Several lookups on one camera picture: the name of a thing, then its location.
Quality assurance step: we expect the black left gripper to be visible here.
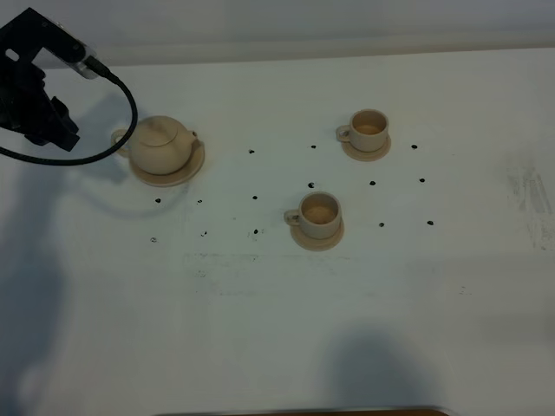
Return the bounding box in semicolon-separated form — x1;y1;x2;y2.
1;60;80;152

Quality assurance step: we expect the beige teapot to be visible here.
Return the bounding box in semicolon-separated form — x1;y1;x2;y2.
111;115;199;176

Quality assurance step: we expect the beige teapot saucer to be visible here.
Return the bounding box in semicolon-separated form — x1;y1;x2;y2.
128;140;206;187

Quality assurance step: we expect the beige near teacup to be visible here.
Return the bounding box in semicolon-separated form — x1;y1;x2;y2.
284;192;342;240

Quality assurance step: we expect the beige teacup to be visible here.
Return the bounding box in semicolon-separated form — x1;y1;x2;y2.
284;192;342;240
336;109;389;153

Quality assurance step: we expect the beige near saucer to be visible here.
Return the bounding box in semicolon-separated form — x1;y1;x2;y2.
290;220;344;251

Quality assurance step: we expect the beige far saucer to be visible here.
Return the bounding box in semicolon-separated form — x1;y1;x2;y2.
341;136;391;162

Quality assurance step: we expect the beige far teacup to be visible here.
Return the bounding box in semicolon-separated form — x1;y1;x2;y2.
336;109;389;153

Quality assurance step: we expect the black camera cable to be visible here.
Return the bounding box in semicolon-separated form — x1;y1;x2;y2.
0;55;139;167

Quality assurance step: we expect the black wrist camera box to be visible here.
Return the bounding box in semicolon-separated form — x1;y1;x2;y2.
1;8;98;80

